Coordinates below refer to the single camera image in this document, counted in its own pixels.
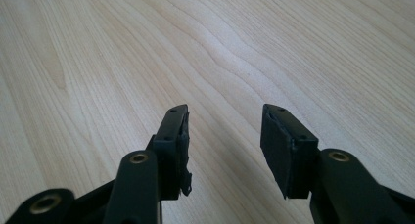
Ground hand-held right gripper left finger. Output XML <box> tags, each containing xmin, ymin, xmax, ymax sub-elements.
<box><xmin>151</xmin><ymin>103</ymin><xmax>194</xmax><ymax>202</ymax></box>

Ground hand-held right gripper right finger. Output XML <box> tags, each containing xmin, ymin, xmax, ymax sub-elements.
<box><xmin>259</xmin><ymin>103</ymin><xmax>320</xmax><ymax>200</ymax></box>

